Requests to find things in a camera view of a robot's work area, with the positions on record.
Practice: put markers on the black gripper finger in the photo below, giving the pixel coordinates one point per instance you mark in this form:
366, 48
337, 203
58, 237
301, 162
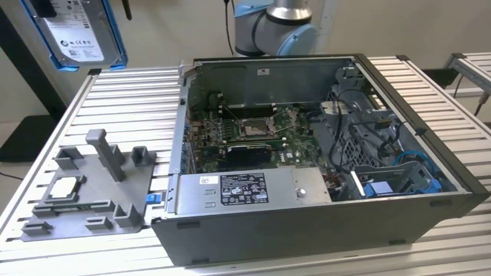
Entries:
47, 8

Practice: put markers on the hard disk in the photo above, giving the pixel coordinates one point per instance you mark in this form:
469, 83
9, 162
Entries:
79, 43

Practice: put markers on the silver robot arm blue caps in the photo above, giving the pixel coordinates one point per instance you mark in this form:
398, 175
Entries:
269, 31

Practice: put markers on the blue carrier in disk bay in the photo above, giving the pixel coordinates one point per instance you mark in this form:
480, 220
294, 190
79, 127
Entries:
378, 190

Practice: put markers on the black hanging rod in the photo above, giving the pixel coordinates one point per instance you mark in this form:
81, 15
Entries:
127, 10

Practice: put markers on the silver CPU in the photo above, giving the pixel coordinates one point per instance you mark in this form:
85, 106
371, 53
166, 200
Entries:
69, 188

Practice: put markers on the grey parts rack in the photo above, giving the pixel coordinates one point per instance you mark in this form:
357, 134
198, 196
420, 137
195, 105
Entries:
97, 198

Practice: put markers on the CPU socket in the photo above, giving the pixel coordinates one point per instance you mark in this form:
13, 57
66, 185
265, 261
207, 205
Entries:
257, 128

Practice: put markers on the green RAM stick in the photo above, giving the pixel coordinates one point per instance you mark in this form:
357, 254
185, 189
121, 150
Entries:
82, 206

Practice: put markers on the blue case latch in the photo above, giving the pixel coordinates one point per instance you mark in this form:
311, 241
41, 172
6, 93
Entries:
154, 198

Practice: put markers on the black graphics card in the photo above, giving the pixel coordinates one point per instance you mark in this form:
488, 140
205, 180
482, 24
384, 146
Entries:
247, 153

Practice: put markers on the green motherboard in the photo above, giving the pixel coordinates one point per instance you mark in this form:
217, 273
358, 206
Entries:
295, 149

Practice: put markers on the silver power supply unit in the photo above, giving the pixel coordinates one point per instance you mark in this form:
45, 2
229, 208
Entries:
277, 187

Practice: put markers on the grey metal drive cage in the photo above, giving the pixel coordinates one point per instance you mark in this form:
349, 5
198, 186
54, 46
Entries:
369, 149

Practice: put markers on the open black PC case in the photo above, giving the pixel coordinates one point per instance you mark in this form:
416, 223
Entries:
287, 238

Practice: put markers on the black box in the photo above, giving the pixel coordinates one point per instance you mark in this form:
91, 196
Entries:
441, 77

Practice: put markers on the metal slat side table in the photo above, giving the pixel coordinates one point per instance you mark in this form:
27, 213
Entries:
474, 64

